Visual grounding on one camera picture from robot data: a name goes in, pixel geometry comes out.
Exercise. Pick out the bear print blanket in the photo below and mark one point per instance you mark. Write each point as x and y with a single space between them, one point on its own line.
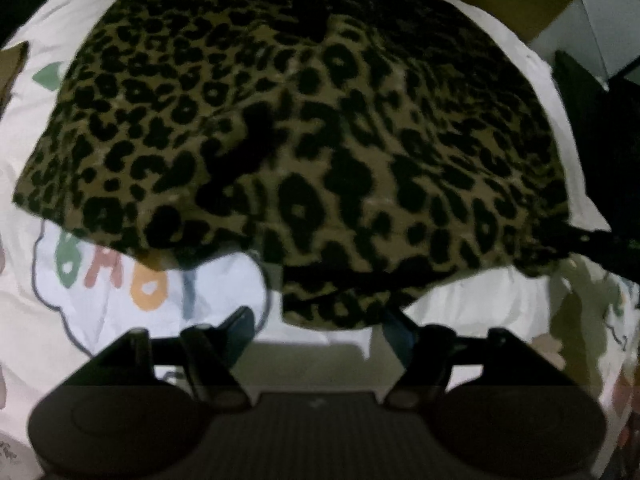
100 335

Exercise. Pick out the leopard print garment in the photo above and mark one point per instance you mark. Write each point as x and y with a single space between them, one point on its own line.
325 135

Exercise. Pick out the black garment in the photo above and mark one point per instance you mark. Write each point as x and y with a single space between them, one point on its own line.
615 160

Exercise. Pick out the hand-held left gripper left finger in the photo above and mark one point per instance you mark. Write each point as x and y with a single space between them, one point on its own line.
240 320

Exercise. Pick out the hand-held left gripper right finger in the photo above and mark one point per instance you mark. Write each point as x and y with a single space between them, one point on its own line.
400 329

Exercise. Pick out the brown garment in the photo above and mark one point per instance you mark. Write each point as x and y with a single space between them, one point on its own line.
10 75

